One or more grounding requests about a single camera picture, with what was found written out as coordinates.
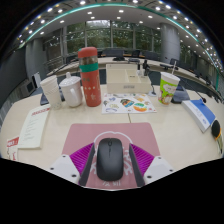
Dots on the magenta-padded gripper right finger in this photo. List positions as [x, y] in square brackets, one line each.
[143, 159]

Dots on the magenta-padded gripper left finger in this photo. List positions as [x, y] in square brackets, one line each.
[80, 158]

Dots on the black computer mouse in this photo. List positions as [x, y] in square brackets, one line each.
[110, 160]

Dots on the pink printed mouse pad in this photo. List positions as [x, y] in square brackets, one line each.
[113, 130]

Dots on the white leaflet with red heading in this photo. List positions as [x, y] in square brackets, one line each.
[33, 126]

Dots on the colourful sticker sheet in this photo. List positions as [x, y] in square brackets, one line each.
[128, 104]

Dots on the white lidded mug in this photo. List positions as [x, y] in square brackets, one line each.
[71, 91]

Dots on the stack of white paper cups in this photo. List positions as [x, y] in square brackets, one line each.
[51, 91]

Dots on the black gooseneck desk microphone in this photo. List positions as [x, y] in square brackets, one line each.
[181, 96]

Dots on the blue and white book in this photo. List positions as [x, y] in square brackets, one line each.
[201, 113]

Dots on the green printed paper cup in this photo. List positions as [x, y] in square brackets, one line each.
[167, 88]

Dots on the cream cardboard box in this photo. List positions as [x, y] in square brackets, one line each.
[128, 85]

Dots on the red bottle with green band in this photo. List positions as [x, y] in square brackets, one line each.
[90, 80]

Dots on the long curved conference desk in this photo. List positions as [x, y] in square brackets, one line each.
[110, 60]

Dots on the group of dark office chairs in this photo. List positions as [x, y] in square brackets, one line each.
[115, 52]

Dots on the group of ceiling lights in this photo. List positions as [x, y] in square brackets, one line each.
[120, 11]

